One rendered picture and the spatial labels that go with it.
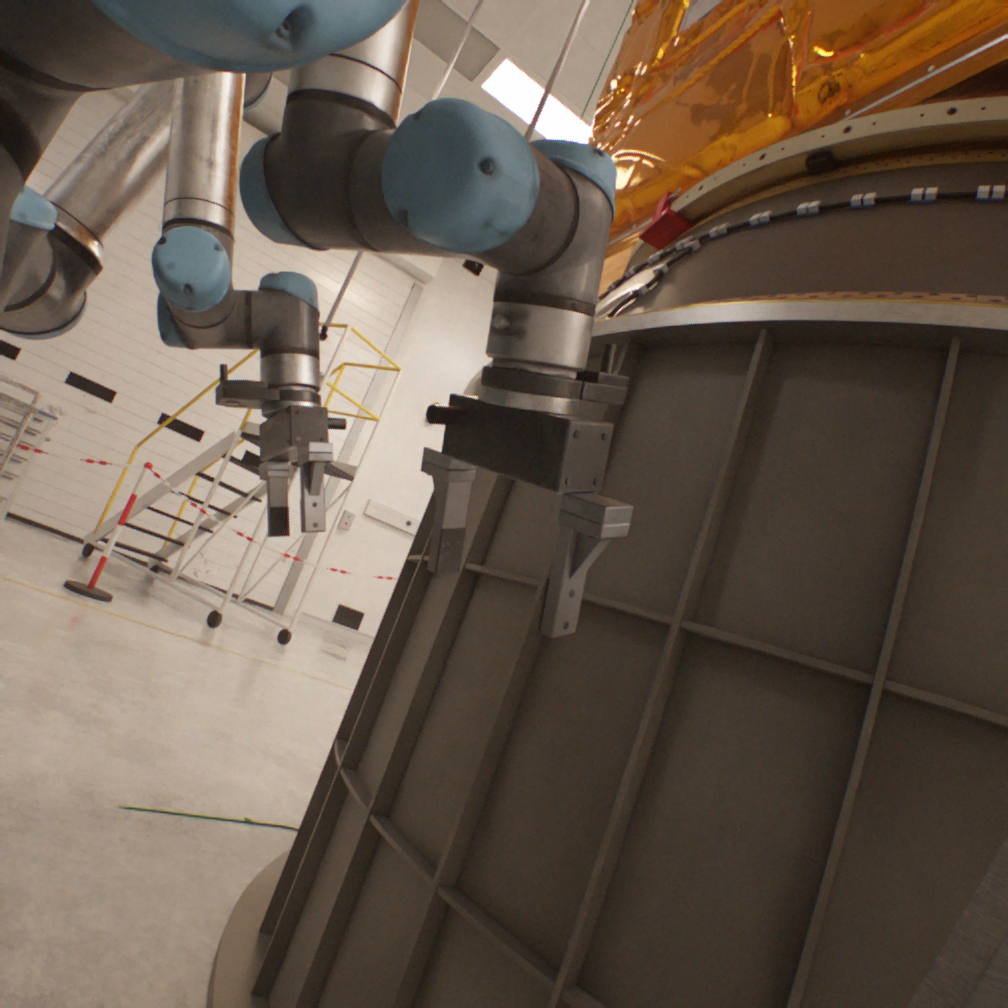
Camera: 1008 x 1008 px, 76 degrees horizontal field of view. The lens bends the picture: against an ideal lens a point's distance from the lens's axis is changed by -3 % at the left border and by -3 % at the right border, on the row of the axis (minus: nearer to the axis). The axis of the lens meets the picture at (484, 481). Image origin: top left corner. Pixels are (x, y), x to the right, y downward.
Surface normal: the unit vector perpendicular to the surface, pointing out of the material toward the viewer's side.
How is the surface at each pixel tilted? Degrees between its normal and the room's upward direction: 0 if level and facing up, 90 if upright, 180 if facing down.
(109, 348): 90
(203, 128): 88
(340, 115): 104
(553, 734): 90
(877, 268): 62
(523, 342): 114
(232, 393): 92
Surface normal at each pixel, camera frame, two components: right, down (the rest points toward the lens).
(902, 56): -0.87, 0.22
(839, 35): -0.82, -0.14
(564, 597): 0.65, 0.23
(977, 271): -0.24, -0.74
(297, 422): 0.56, -0.11
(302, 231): -0.44, 0.80
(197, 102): 0.14, -0.11
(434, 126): -0.51, 0.08
